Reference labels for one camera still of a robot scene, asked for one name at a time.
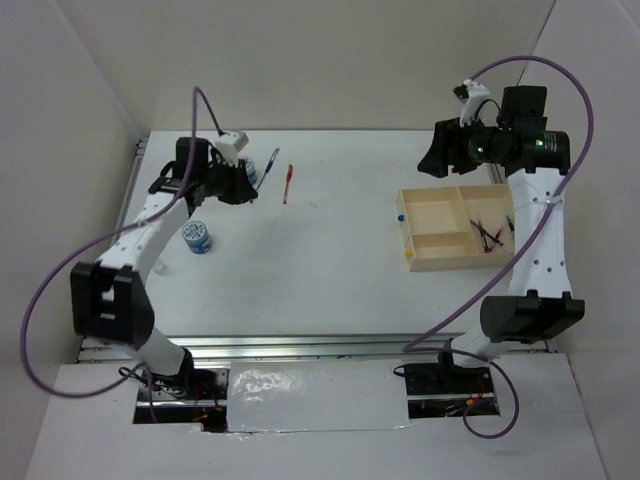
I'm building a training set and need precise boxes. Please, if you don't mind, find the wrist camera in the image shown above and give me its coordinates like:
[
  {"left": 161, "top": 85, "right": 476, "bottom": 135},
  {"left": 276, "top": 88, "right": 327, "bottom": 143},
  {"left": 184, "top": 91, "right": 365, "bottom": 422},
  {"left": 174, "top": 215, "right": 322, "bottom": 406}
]
[
  {"left": 214, "top": 131, "right": 249, "bottom": 166},
  {"left": 453, "top": 79, "right": 490, "bottom": 127}
]

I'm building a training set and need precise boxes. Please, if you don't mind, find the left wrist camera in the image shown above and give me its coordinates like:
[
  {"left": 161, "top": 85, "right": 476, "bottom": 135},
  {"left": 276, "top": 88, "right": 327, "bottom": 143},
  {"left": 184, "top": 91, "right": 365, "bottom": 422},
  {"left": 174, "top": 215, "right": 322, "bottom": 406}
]
[{"left": 214, "top": 131, "right": 249, "bottom": 166}]

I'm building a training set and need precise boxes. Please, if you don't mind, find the small glue bottle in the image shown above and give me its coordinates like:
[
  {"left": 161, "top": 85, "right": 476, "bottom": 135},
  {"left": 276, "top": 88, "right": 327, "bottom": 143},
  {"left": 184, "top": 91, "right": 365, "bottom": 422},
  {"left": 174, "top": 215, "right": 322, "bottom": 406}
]
[{"left": 153, "top": 259, "right": 167, "bottom": 276}]

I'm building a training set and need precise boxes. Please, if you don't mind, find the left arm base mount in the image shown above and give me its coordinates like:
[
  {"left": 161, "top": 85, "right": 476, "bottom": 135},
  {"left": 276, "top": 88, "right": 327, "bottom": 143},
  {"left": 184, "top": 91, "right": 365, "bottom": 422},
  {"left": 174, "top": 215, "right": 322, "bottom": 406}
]
[{"left": 117, "top": 363, "right": 231, "bottom": 426}]

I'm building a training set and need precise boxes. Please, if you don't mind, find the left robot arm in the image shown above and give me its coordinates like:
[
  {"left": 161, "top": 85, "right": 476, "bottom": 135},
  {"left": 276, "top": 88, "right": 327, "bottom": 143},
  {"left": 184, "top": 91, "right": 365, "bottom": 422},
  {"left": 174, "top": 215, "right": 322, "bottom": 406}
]
[{"left": 70, "top": 131, "right": 258, "bottom": 399}]

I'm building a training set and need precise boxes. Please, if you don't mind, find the blue ballpoint pen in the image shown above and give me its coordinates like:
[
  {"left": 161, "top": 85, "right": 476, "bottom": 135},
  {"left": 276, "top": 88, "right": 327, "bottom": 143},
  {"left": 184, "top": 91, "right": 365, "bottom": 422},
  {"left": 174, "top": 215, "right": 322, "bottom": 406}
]
[{"left": 255, "top": 147, "right": 280, "bottom": 191}]

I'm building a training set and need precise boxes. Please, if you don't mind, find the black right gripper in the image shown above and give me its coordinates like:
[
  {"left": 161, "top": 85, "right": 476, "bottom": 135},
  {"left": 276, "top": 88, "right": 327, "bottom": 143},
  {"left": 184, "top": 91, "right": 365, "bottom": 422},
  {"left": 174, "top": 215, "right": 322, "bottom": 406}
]
[{"left": 416, "top": 111, "right": 510, "bottom": 178}]

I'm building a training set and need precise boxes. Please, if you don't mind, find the purple gel pen clear cap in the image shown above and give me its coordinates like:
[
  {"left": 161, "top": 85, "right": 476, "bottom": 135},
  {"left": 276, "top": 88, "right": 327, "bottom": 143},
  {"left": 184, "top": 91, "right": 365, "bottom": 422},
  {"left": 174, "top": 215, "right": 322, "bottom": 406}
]
[{"left": 470, "top": 220, "right": 504, "bottom": 247}]

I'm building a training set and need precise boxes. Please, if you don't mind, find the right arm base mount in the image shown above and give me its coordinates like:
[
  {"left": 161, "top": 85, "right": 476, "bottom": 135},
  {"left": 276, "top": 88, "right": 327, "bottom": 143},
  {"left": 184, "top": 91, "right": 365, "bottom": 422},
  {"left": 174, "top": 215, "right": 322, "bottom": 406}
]
[{"left": 393, "top": 363, "right": 499, "bottom": 419}]

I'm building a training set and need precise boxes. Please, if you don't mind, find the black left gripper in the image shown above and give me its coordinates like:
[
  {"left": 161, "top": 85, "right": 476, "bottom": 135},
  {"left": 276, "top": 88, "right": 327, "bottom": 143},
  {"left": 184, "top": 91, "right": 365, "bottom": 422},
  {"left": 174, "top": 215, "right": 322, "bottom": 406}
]
[{"left": 199, "top": 156, "right": 259, "bottom": 206}]

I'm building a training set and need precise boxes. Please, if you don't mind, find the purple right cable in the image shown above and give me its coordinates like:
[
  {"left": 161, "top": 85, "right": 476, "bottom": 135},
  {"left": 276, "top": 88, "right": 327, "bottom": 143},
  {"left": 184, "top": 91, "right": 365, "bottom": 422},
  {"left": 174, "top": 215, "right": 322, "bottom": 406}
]
[{"left": 402, "top": 55, "right": 596, "bottom": 441}]

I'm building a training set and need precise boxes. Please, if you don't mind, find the cream compartment tray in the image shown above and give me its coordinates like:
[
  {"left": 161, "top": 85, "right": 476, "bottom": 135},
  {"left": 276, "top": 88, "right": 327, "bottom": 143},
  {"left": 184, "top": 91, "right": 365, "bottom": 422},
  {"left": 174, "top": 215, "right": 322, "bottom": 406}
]
[{"left": 396, "top": 185, "right": 515, "bottom": 272}]

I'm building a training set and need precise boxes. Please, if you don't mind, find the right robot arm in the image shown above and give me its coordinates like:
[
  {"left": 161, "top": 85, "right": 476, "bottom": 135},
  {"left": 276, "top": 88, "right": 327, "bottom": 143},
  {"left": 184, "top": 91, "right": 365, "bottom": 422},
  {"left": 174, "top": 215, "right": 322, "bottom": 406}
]
[{"left": 417, "top": 80, "right": 585, "bottom": 392}]

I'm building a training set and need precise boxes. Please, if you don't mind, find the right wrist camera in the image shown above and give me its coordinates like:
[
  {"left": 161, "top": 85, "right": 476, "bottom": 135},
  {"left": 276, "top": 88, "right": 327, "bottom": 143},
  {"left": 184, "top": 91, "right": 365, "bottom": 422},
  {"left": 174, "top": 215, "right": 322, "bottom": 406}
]
[{"left": 453, "top": 79, "right": 490, "bottom": 127}]

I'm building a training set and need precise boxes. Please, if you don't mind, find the red ballpoint pen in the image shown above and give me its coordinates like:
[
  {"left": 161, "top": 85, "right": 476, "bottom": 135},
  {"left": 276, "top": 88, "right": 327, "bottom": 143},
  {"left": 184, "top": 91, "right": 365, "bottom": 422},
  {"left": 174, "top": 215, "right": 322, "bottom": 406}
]
[{"left": 282, "top": 164, "right": 294, "bottom": 205}]

